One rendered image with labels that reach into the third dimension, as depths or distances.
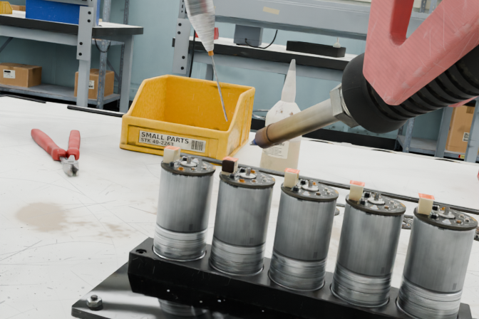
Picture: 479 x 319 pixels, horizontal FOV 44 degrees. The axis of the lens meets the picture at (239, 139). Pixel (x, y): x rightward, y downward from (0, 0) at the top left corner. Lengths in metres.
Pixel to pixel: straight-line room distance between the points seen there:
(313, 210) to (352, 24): 2.26
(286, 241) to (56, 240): 0.14
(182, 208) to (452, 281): 0.12
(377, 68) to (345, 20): 2.33
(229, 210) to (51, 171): 0.23
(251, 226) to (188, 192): 0.03
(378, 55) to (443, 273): 0.12
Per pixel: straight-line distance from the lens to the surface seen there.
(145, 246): 0.28
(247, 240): 0.26
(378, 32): 0.16
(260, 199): 0.25
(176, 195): 0.26
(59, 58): 5.11
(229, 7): 2.52
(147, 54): 4.83
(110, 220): 0.37
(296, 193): 0.25
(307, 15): 2.49
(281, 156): 0.50
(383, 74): 0.16
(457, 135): 4.35
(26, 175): 0.45
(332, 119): 0.19
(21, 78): 4.85
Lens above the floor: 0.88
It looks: 12 degrees down
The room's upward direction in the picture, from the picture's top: 7 degrees clockwise
